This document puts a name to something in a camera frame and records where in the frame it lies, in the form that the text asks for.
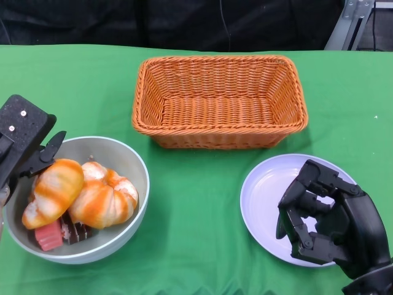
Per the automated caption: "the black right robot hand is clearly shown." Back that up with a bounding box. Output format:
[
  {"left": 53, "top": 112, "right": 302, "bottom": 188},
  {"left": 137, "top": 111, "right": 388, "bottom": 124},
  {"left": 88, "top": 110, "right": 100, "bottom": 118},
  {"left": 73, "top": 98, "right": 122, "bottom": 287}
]
[{"left": 275, "top": 159, "right": 392, "bottom": 280}]

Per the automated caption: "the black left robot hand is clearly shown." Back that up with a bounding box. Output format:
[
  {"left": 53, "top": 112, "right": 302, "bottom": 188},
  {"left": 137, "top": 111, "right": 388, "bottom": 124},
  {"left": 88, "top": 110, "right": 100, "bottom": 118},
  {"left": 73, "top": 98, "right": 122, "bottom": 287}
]
[{"left": 0, "top": 94, "right": 67, "bottom": 197}]

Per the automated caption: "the grey green bowl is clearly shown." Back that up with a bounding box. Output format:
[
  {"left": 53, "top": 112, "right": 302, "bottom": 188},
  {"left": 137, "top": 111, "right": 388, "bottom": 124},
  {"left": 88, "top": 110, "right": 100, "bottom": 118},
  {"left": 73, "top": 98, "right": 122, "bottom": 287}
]
[{"left": 2, "top": 136, "right": 150, "bottom": 265}]

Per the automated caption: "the orange striped bread bun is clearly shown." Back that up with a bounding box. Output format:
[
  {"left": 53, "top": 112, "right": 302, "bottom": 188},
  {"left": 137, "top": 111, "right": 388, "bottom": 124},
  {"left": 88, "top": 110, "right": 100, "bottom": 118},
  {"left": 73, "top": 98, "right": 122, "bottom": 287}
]
[
  {"left": 21, "top": 159, "right": 85, "bottom": 230},
  {"left": 68, "top": 162, "right": 139, "bottom": 230}
]

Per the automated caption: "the pale lavender plate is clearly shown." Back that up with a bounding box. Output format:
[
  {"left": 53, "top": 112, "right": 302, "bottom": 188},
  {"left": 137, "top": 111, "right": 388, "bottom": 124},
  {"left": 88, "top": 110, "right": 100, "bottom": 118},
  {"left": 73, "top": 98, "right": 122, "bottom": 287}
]
[{"left": 239, "top": 153, "right": 359, "bottom": 268}]

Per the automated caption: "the pink cake block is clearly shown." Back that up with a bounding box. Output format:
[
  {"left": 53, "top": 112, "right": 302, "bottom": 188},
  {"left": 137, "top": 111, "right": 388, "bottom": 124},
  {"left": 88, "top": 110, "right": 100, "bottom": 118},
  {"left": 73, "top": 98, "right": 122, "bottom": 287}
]
[{"left": 34, "top": 220, "right": 64, "bottom": 251}]

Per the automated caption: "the brown chocolate cake slice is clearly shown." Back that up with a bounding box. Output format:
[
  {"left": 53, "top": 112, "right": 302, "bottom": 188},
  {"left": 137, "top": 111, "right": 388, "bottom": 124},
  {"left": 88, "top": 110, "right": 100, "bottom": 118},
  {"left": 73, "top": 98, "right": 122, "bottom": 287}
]
[{"left": 60, "top": 211, "right": 93, "bottom": 245}]

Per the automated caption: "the orange wicker basket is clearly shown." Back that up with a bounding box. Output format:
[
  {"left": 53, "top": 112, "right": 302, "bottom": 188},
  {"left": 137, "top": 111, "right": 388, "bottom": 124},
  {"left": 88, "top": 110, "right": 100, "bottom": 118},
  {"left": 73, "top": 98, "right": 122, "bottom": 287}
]
[{"left": 131, "top": 55, "right": 309, "bottom": 151}]

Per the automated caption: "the black backdrop cloth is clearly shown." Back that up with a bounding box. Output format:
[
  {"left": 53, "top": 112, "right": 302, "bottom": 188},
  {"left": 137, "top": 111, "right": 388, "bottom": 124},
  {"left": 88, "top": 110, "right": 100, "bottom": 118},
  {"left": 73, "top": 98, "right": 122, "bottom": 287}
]
[{"left": 0, "top": 0, "right": 344, "bottom": 53}]

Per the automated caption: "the green tablecloth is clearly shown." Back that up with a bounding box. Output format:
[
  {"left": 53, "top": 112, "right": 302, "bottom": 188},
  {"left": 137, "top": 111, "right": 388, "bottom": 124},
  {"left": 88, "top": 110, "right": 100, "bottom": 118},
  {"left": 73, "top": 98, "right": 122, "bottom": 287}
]
[{"left": 0, "top": 44, "right": 393, "bottom": 295}]

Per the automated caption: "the aluminium profile frame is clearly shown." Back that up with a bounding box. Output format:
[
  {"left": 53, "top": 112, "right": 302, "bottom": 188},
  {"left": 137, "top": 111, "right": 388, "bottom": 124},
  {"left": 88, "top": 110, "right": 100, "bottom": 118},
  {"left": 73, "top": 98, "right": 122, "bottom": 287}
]
[{"left": 324, "top": 0, "right": 373, "bottom": 52}]

